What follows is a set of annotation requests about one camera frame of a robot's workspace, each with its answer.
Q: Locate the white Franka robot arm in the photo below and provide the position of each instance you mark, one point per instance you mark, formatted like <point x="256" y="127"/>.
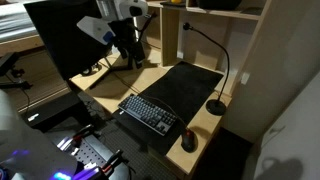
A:
<point x="133" y="8"/>

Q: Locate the wooden shelf unit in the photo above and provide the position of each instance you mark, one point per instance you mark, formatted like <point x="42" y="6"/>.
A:
<point x="170" y="36"/>

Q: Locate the white wall outlet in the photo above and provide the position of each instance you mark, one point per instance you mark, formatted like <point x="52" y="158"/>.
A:
<point x="245" y="78"/>

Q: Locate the thin black tray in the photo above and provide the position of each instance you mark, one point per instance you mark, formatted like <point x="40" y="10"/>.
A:
<point x="173" y="4"/>

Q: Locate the black red computer mouse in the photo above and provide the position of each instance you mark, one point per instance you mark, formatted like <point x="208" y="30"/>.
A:
<point x="189" y="140"/>

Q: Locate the small black round device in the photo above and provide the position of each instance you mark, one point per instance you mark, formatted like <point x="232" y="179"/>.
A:
<point x="87" y="70"/>

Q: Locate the dark grey mechanical keyboard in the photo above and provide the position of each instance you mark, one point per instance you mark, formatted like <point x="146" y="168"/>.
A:
<point x="146" y="113"/>

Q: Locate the black desk mat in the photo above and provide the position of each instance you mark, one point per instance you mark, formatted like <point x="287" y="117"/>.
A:
<point x="186" y="83"/>

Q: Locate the white mattress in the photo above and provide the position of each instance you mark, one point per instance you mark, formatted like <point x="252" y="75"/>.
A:
<point x="15" y="20"/>

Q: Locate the black textured floor mat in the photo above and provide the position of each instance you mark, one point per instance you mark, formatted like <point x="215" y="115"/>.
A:
<point x="133" y="156"/>

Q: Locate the black cabinet box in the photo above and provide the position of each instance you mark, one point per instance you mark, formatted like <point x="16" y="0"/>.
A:
<point x="53" y="111"/>

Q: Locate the black camera tripod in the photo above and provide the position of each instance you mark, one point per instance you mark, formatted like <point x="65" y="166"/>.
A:
<point x="8" y="63"/>

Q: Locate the red black clamp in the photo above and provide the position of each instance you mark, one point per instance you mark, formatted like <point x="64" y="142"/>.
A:
<point x="83" y="132"/>
<point x="112" y="161"/>

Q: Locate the metal perforated mounting plate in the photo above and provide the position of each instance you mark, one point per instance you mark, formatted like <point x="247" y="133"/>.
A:
<point x="88" y="151"/>

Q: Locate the black gooseneck desk lamp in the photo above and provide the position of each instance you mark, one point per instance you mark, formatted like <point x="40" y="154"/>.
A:
<point x="216" y="107"/>

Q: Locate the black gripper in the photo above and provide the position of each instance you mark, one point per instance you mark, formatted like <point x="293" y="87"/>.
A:
<point x="125" y="33"/>

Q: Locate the black computer monitor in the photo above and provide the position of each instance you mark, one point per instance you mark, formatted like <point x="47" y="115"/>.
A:
<point x="63" y="36"/>

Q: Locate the black bag on shelf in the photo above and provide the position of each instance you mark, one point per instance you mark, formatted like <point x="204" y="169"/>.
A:
<point x="218" y="4"/>

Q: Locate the black monitor stand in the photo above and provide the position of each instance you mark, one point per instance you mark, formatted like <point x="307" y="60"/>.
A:
<point x="106" y="74"/>

